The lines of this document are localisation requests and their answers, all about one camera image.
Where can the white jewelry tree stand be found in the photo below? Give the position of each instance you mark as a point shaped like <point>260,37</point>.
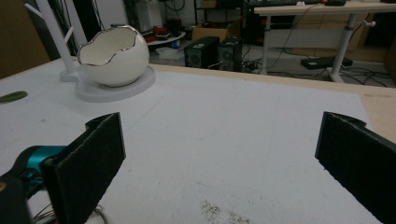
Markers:
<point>56,34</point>

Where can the white round base plate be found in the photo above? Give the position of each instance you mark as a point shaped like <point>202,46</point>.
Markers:
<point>143,82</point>

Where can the flat black device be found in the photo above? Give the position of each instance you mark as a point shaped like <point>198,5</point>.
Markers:
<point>323,62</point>

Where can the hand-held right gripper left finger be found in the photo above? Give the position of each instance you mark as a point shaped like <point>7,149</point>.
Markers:
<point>84,168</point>

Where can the white desk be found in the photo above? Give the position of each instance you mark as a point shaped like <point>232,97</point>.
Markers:
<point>311,9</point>

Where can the black computer tower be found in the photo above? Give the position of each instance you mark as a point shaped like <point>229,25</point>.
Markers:
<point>200,53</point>
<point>229,54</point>

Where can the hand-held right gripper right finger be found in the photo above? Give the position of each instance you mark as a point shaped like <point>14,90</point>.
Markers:
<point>358,161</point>

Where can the white eggshell-shaped bowl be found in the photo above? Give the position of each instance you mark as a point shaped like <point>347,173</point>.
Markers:
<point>124,63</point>

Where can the cardboard box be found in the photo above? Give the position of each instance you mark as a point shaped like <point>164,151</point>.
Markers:
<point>208,32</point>

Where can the brown cardboard board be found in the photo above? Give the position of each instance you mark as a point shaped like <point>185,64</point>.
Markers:
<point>18,34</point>

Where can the round white side table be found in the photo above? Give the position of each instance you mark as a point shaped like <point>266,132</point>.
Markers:
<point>168,39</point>

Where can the green bangle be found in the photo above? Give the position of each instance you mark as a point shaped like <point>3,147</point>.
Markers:
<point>12,96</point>

